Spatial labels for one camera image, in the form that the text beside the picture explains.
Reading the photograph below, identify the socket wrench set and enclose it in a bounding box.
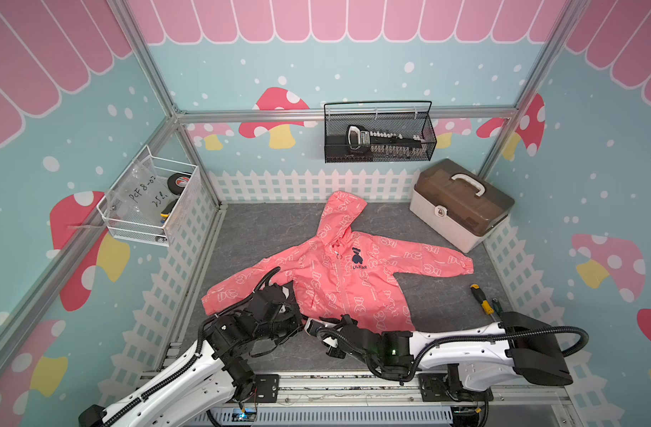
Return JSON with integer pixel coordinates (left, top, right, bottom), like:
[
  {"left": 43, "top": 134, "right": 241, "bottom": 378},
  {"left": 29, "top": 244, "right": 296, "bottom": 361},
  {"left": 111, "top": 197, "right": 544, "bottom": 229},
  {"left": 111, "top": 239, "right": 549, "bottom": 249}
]
[{"left": 345, "top": 125, "right": 427, "bottom": 160}]

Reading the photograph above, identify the green handled wrench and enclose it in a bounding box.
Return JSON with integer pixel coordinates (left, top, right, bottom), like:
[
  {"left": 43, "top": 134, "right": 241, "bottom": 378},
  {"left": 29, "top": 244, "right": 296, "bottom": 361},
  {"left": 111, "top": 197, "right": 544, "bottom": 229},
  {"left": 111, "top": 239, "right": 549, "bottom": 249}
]
[{"left": 492, "top": 298, "right": 503, "bottom": 318}]

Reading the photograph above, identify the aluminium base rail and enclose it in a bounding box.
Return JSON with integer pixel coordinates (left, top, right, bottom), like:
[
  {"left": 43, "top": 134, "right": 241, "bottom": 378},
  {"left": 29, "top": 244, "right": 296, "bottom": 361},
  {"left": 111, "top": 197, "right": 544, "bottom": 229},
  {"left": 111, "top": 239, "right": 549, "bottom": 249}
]
[{"left": 127, "top": 370, "right": 577, "bottom": 427}]

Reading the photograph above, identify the pink child rain jacket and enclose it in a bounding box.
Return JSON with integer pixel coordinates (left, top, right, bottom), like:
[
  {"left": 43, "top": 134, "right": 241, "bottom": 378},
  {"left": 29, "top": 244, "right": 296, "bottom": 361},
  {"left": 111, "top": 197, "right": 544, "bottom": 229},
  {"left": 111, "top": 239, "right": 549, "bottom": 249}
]
[{"left": 202, "top": 191, "right": 474, "bottom": 333}]

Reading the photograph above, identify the white brown storage toolbox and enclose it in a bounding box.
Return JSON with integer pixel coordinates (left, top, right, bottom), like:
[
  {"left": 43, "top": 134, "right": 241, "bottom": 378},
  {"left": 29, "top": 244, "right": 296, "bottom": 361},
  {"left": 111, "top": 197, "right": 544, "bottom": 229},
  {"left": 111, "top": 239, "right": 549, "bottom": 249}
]
[{"left": 410, "top": 158, "right": 515, "bottom": 254}]

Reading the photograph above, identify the black wire mesh basket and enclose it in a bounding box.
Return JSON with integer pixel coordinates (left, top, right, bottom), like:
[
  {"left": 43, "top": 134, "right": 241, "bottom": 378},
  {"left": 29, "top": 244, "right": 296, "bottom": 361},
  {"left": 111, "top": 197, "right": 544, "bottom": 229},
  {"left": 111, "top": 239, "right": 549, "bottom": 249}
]
[{"left": 323, "top": 101, "right": 437, "bottom": 163}]

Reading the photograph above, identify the white wire basket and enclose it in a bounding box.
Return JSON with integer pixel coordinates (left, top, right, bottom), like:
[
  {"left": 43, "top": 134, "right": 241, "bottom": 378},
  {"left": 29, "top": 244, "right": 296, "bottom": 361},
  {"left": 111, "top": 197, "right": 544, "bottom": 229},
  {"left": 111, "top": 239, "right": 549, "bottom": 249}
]
[{"left": 97, "top": 146, "right": 205, "bottom": 247}]

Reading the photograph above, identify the clear plastic labelled bag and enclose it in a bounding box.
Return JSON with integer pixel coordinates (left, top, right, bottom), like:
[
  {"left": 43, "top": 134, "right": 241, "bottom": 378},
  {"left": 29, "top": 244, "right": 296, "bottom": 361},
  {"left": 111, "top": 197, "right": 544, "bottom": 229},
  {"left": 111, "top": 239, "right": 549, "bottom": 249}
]
[{"left": 106, "top": 158, "right": 170, "bottom": 226}]

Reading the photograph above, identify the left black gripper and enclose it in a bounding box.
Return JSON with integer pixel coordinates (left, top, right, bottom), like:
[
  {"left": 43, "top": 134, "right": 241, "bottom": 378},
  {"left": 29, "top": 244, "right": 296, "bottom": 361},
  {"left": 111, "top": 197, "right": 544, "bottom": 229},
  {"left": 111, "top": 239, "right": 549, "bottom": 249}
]
[{"left": 256, "top": 303, "right": 313, "bottom": 345}]

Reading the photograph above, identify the yellow black screwdriver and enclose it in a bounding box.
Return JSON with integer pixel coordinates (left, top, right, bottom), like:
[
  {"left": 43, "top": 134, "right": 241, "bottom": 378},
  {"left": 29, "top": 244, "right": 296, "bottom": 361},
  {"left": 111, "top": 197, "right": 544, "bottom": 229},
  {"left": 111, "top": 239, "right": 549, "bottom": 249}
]
[{"left": 469, "top": 284, "right": 498, "bottom": 322}]

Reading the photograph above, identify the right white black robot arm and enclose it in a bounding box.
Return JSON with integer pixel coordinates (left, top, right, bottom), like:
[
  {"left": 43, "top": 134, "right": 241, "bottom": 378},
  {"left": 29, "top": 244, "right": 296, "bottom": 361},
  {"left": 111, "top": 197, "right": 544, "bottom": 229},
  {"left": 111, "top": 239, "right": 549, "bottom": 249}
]
[{"left": 305, "top": 311, "right": 590, "bottom": 394}]

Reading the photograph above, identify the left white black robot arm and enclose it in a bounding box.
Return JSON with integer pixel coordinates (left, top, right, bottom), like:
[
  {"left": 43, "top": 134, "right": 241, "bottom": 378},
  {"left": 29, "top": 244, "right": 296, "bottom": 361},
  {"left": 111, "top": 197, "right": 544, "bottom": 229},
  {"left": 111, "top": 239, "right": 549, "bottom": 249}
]
[{"left": 78, "top": 268, "right": 303, "bottom": 426}]

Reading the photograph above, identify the black tape roll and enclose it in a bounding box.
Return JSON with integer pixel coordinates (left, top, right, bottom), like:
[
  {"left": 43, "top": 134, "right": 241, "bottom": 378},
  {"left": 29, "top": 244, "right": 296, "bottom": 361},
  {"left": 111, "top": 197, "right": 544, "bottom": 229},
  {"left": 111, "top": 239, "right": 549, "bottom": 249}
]
[{"left": 167, "top": 173, "right": 191, "bottom": 196}]

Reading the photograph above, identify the yellow black tool in basket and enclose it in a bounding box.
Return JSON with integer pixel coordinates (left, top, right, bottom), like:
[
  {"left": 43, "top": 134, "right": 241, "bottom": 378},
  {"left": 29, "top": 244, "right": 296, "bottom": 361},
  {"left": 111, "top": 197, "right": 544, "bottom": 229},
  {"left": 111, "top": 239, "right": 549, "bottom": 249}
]
[{"left": 160, "top": 199, "right": 178, "bottom": 222}]

